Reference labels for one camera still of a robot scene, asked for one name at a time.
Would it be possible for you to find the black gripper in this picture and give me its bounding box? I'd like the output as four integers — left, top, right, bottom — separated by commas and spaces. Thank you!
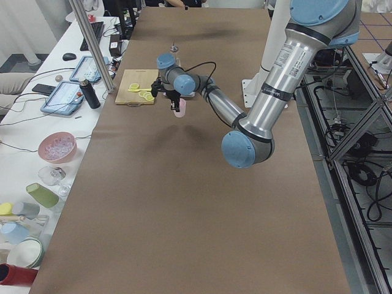
151, 77, 181, 111

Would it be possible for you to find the pink plastic cup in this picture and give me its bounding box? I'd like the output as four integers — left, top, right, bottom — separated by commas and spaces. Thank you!
173, 98, 186, 118

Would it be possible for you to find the glass sauce dispenser bottle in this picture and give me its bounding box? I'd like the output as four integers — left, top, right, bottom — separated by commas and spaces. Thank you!
170, 41, 179, 53

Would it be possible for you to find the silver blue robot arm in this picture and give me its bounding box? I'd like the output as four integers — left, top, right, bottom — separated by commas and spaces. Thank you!
151, 1, 362, 168

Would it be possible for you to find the green plastic cup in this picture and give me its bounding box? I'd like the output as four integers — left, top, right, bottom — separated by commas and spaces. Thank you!
26, 183, 59, 208

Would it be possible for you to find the grey plastic cup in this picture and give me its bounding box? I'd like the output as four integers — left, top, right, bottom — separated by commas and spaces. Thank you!
12, 202, 40, 219

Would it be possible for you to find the yellow plastic cup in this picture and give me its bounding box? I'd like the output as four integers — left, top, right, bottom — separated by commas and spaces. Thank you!
0, 202, 13, 216

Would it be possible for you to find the light blue plastic cup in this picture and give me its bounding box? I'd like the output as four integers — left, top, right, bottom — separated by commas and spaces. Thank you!
1, 222, 29, 244

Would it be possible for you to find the red cup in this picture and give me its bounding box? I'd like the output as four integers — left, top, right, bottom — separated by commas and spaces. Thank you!
1, 263, 39, 287

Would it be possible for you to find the lemon slice single front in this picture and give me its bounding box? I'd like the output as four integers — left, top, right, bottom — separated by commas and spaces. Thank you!
143, 92, 154, 102

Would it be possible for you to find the wooden cutting board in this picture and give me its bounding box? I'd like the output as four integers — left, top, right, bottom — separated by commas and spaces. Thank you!
115, 69, 159, 106

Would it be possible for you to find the yellow plastic knife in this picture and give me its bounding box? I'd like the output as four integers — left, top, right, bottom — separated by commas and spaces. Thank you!
128, 88, 151, 92

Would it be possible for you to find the black power adapter box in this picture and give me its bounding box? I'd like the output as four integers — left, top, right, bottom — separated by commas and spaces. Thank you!
109, 34, 122, 57

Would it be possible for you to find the black water bottle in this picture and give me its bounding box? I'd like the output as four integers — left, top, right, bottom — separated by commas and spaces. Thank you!
79, 78, 100, 109

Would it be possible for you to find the far blue teach pendant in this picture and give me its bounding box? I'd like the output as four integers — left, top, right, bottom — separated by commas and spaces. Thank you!
69, 56, 101, 83

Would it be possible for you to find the blue teach pendant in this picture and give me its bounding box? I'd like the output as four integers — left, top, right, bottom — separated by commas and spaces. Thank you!
40, 81, 84, 116
69, 56, 101, 83

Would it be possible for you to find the near blue teach pendant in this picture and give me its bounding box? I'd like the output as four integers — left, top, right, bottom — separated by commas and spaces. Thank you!
40, 81, 84, 116

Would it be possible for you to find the black keyboard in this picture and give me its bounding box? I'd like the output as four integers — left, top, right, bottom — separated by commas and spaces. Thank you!
80, 21, 105, 52

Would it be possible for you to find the black computer mouse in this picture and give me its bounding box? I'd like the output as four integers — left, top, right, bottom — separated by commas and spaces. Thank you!
62, 53, 77, 61

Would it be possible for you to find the pink bowl with ice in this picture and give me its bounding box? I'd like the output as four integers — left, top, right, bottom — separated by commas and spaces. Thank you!
38, 132, 77, 164

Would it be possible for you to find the black smartphone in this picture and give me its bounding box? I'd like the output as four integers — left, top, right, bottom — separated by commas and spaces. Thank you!
32, 83, 56, 96

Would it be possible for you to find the clear wine glass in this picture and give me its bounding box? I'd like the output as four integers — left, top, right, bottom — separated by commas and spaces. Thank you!
38, 166, 71, 197

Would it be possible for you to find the white green rimmed bowl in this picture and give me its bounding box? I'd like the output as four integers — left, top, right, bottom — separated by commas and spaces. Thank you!
7, 238, 44, 268

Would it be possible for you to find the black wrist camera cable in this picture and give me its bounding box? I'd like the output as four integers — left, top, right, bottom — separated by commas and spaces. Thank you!
180, 61, 233, 126

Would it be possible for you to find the lemon slice near handle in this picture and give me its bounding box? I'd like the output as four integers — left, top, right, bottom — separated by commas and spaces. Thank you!
129, 83, 140, 89

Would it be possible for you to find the aluminium frame post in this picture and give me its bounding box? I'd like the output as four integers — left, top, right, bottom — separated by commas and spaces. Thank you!
69, 0, 115, 93

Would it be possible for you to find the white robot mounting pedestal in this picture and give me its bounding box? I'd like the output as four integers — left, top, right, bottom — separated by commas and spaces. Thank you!
242, 0, 290, 108

